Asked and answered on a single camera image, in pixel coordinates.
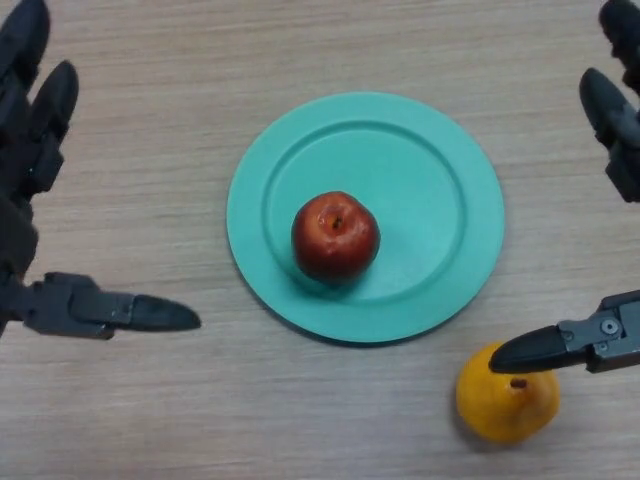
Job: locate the red apple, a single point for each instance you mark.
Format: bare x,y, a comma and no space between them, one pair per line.
335,240

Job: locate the green round plate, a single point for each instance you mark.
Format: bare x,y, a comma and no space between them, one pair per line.
430,200

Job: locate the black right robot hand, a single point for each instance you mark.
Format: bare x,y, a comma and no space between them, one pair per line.
615,335

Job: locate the yellow pear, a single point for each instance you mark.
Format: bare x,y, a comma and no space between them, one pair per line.
505,410

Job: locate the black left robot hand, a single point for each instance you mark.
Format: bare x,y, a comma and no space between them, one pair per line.
65,305

